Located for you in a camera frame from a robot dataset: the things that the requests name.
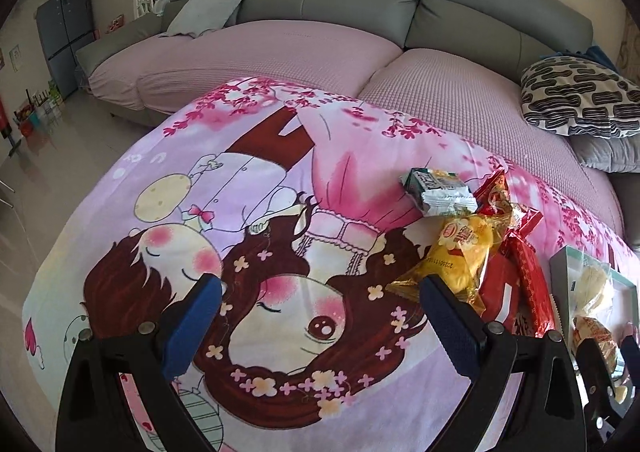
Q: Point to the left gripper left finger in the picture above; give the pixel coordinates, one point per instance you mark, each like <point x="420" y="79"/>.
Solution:
<point x="94" y="414"/>

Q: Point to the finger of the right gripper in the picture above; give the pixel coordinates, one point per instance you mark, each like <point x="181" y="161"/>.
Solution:
<point x="631" y="354"/>
<point x="602" y="412"/>

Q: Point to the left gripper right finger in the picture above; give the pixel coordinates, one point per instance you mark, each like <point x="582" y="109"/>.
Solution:
<point x="547" y="412"/>

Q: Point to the clear pack with white bun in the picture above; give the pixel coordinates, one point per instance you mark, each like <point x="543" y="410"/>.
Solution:
<point x="596" y="297"/>

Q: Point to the red snack pack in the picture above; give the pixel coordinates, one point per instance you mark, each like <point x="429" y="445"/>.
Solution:
<point x="514" y="290"/>

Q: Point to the yellow snack pack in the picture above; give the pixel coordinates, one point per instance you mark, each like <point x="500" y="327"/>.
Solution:
<point x="458" y="256"/>

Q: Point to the red crinkled candy pack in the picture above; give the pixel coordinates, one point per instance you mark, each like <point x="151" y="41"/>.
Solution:
<point x="494" y="203"/>

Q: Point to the green white cracker pack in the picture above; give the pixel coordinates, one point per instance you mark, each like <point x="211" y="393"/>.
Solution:
<point x="437" y="193"/>

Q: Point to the white tray with green rim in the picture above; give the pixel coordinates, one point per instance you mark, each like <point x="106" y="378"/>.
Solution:
<point x="566" y="267"/>

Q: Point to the pink cartoon girl blanket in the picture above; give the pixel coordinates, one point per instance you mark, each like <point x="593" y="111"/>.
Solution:
<point x="292" y="197"/>

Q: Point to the black white patterned pillow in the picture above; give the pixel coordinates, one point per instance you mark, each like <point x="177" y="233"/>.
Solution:
<point x="573" y="96"/>

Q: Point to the pink sofa seat cover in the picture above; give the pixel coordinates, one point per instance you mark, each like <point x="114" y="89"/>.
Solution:
<point x="162" y="74"/>

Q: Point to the patterned beige curtain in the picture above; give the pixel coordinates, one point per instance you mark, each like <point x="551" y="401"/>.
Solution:
<point x="628" y="61"/>

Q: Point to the dark grey cabinet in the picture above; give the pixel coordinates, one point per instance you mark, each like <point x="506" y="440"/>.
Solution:
<point x="64" y="26"/>

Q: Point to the light grey pillow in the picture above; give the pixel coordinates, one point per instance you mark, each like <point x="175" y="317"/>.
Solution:
<point x="198" y="17"/>

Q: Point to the grey sofa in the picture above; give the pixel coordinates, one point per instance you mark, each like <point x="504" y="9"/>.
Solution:
<point x="505" y="36"/>

